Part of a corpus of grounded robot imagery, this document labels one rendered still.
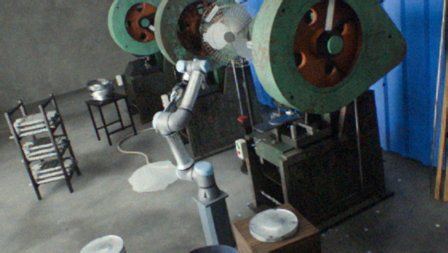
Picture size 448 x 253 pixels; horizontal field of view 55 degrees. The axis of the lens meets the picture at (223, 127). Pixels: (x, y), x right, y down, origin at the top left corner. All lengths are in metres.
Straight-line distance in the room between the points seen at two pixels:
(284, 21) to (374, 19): 0.64
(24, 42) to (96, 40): 1.33
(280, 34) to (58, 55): 7.13
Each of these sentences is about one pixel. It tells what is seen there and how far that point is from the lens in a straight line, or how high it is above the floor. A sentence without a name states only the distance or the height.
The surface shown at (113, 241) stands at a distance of 2.97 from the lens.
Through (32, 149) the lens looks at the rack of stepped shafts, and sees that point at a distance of 4.62.
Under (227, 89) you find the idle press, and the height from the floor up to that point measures 0.63.
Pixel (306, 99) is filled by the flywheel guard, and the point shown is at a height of 1.06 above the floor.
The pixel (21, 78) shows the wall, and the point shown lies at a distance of 9.12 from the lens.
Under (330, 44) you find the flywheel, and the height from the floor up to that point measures 1.34.
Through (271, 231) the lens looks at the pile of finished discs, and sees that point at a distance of 2.59.
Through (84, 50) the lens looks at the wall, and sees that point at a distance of 9.17.
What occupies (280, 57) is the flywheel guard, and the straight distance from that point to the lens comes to 2.37.
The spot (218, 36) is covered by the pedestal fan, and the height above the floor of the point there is 1.30.
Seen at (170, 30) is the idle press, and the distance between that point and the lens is 3.98.
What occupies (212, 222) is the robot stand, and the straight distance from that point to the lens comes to 2.92.
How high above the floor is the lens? 1.88
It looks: 21 degrees down
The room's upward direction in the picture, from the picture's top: 11 degrees counter-clockwise
